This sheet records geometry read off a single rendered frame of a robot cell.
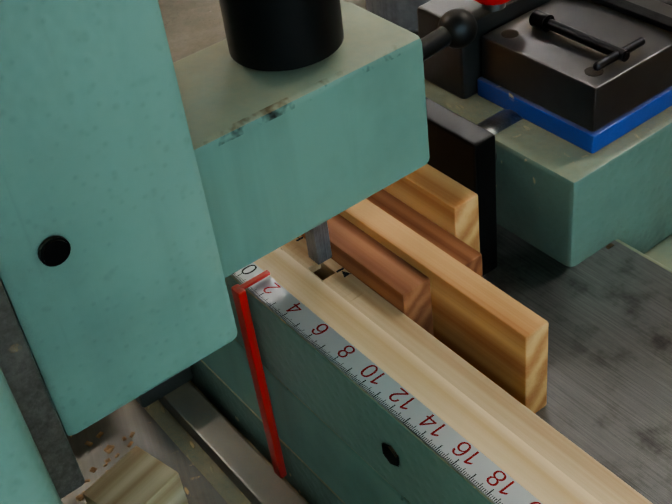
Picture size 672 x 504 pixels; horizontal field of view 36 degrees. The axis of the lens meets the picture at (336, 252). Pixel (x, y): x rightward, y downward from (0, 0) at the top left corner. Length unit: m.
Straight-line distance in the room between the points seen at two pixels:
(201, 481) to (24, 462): 0.30
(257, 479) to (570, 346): 0.20
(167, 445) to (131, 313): 0.29
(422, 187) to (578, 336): 0.11
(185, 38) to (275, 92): 2.42
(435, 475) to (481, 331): 0.09
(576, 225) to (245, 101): 0.22
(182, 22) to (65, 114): 2.61
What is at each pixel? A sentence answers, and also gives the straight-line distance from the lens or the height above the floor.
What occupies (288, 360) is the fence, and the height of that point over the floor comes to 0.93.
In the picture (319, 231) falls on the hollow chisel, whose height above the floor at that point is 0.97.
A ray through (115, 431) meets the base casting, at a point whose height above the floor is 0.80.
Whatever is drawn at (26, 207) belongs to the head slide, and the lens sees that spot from 0.35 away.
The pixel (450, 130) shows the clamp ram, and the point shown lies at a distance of 0.54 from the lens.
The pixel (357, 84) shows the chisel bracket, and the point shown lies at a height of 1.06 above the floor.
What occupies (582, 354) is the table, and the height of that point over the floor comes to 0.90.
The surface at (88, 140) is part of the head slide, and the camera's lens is 0.35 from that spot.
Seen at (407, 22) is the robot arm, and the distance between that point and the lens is 1.19.
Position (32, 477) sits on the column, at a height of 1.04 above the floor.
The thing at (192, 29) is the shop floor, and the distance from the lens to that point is 2.90.
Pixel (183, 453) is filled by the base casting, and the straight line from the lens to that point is 0.66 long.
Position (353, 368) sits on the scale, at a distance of 0.47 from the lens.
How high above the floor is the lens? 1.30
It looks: 40 degrees down
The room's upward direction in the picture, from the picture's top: 8 degrees counter-clockwise
